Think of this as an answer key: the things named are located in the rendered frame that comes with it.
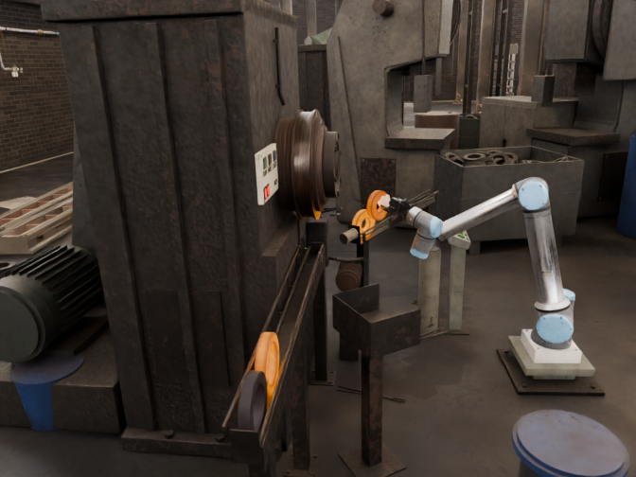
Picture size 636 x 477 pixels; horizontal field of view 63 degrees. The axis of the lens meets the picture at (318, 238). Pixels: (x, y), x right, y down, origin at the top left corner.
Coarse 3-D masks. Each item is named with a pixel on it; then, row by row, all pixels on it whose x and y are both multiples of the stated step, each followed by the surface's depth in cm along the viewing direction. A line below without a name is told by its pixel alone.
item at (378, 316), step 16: (368, 288) 199; (336, 304) 191; (352, 304) 198; (368, 304) 201; (336, 320) 193; (352, 320) 181; (368, 320) 197; (384, 320) 173; (400, 320) 176; (416, 320) 179; (352, 336) 184; (368, 336) 173; (384, 336) 174; (400, 336) 178; (416, 336) 181; (368, 352) 175; (384, 352) 176; (368, 368) 193; (368, 384) 195; (368, 400) 197; (368, 416) 199; (368, 432) 202; (352, 448) 217; (368, 448) 204; (384, 448) 216; (352, 464) 208; (368, 464) 206; (384, 464) 208; (400, 464) 207
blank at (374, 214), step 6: (372, 192) 268; (378, 192) 266; (384, 192) 271; (372, 198) 265; (378, 198) 267; (372, 204) 264; (372, 210) 265; (378, 210) 273; (372, 216) 267; (378, 216) 270; (384, 216) 274
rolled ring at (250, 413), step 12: (252, 372) 137; (252, 384) 132; (264, 384) 143; (240, 396) 130; (252, 396) 130; (264, 396) 143; (240, 408) 129; (252, 408) 130; (264, 408) 143; (240, 420) 129; (252, 420) 130
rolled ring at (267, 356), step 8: (264, 336) 152; (272, 336) 153; (264, 344) 148; (272, 344) 158; (256, 352) 147; (264, 352) 147; (272, 352) 160; (256, 360) 146; (264, 360) 146; (272, 360) 161; (256, 368) 146; (264, 368) 145; (272, 368) 160; (272, 376) 158; (272, 384) 154; (272, 392) 154
